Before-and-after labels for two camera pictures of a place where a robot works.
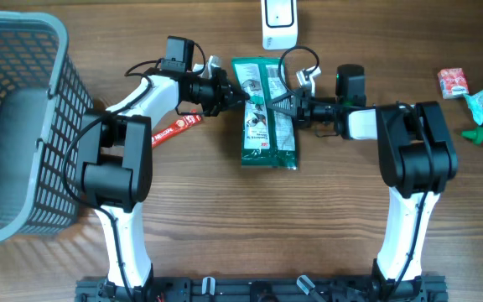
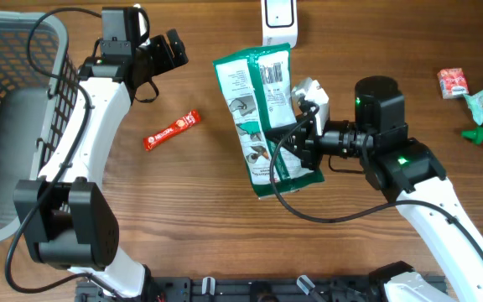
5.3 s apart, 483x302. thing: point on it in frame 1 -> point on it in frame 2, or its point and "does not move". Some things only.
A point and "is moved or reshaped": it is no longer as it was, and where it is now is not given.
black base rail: (298, 288) does not move
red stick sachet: (174, 127) does not move
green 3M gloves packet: (268, 135) is moved or reshaped
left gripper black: (227, 95) -> (167, 53)
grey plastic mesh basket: (28, 100) does not move
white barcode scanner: (279, 24) does not move
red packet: (454, 83) does not move
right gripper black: (302, 112) -> (303, 137)
